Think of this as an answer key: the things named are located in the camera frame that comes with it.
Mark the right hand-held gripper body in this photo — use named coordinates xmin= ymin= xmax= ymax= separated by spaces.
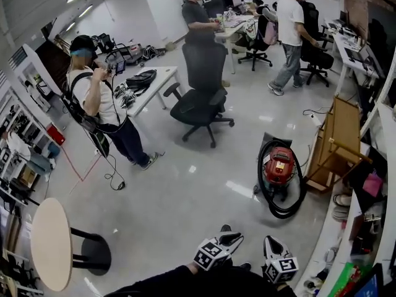
xmin=262 ymin=252 xmax=300 ymax=285

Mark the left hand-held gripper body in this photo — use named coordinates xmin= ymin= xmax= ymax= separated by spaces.
xmin=193 ymin=236 xmax=233 ymax=272

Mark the black vacuum hose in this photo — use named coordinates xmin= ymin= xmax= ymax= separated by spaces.
xmin=257 ymin=138 xmax=308 ymax=220

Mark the person's right forearm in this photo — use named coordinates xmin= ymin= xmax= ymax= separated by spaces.
xmin=273 ymin=282 xmax=298 ymax=297

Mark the person's left forearm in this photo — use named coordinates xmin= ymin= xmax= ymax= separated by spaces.
xmin=103 ymin=262 xmax=202 ymax=297

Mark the red and teal vacuum cleaner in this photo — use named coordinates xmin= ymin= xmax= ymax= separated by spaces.
xmin=262 ymin=146 xmax=297 ymax=202

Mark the person's black clothed body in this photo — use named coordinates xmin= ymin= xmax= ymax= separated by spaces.
xmin=173 ymin=260 xmax=281 ymax=297

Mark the white curved shelving unit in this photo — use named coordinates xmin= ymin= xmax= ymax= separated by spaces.
xmin=293 ymin=54 xmax=396 ymax=297

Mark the green snack bag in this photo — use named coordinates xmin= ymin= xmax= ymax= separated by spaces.
xmin=335 ymin=261 xmax=365 ymax=297

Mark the stack of white plates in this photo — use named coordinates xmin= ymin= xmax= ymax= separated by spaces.
xmin=332 ymin=193 xmax=353 ymax=222

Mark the black monitor blue screen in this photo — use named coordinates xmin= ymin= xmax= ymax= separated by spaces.
xmin=348 ymin=262 xmax=385 ymax=297

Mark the pink paper bag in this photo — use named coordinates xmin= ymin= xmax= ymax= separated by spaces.
xmin=361 ymin=169 xmax=385 ymax=197

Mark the wooden rack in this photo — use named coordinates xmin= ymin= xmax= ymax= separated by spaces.
xmin=304 ymin=95 xmax=374 ymax=194

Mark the black oval pad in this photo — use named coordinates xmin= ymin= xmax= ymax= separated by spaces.
xmin=91 ymin=128 xmax=111 ymax=159

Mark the round wooden table black base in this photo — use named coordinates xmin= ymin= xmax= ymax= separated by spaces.
xmin=30 ymin=197 xmax=112 ymax=293

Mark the black mesh office chair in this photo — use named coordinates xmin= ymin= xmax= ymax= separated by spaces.
xmin=163 ymin=41 xmax=235 ymax=149

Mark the white desk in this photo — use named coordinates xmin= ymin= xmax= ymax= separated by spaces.
xmin=114 ymin=66 xmax=179 ymax=118
xmin=321 ymin=19 xmax=383 ymax=97
xmin=215 ymin=12 xmax=259 ymax=75

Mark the black backpack harness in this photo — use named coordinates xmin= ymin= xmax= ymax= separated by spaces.
xmin=60 ymin=72 xmax=103 ymax=134

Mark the black bag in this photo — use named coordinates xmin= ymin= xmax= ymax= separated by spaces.
xmin=125 ymin=69 xmax=158 ymax=97

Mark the teal box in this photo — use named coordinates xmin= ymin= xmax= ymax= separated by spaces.
xmin=48 ymin=142 xmax=62 ymax=160

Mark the red box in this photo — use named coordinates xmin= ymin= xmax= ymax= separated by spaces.
xmin=46 ymin=124 xmax=66 ymax=147

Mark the pink backpack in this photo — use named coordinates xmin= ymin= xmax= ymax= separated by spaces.
xmin=263 ymin=20 xmax=279 ymax=46

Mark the white storage shelving unit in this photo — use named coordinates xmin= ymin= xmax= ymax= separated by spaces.
xmin=0 ymin=82 xmax=64 ymax=219

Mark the dark wooden staircase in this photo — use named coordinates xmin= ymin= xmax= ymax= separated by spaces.
xmin=34 ymin=38 xmax=72 ymax=88

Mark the white standing air conditioner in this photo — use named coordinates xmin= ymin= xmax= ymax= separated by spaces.
xmin=7 ymin=43 xmax=62 ymax=105

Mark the black adapter cable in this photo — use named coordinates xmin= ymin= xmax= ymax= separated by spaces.
xmin=104 ymin=153 xmax=127 ymax=191

